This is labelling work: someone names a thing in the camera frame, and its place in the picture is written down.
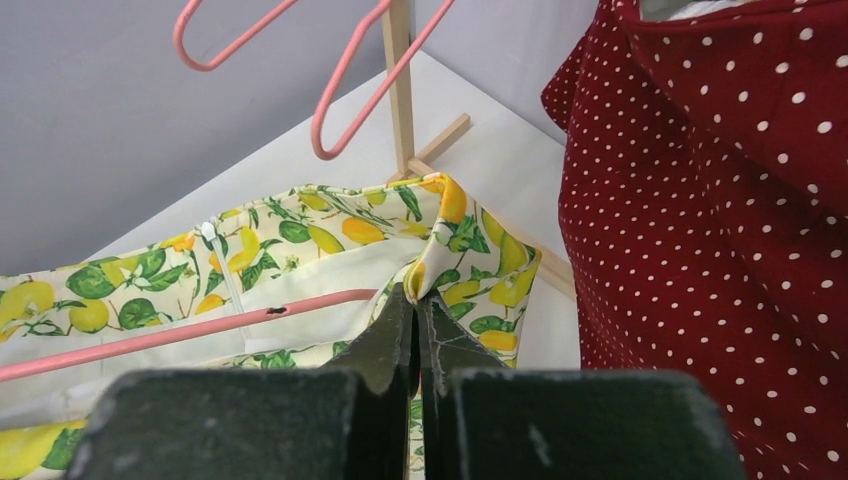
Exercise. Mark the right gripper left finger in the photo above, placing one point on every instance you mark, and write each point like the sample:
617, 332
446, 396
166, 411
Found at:
384, 354

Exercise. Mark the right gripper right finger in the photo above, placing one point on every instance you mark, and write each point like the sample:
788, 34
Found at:
446, 346

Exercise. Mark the lemon print skirt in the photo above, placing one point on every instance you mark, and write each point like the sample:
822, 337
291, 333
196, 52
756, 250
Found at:
407, 238

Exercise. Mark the red polka dot skirt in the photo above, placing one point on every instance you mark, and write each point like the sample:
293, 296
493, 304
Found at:
703, 207

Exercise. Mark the wooden clothes rack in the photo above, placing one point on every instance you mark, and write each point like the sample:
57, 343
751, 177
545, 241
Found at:
395, 22

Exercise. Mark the white garment on rack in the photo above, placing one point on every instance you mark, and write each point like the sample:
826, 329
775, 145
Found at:
669, 10

